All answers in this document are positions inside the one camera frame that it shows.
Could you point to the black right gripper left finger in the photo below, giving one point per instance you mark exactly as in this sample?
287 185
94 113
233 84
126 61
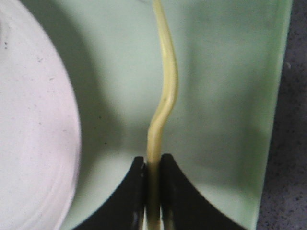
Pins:
124 209

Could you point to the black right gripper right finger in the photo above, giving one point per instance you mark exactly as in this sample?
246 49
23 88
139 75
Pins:
183 207

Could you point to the yellow plastic fork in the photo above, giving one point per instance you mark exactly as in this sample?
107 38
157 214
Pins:
160 117

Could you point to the white round plate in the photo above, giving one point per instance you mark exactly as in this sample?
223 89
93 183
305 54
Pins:
40 134

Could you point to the light green rectangular tray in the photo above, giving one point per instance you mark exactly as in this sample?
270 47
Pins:
229 55

